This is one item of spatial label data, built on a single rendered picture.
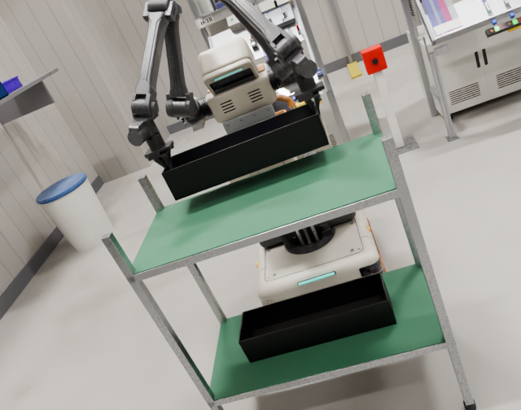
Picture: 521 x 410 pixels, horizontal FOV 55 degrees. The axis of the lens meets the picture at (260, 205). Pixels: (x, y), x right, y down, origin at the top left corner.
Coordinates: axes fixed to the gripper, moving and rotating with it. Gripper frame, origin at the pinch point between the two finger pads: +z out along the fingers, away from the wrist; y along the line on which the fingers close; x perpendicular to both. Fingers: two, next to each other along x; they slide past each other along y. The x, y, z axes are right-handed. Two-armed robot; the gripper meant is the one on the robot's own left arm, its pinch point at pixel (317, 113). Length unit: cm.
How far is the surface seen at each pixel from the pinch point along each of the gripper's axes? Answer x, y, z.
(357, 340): -28, -14, 76
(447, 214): 87, 45, 109
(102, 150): 383, -262, 65
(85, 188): 224, -216, 56
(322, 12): 478, 32, 32
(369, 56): 188, 40, 33
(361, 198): -38.8, 4.4, 16.0
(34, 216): 246, -290, 69
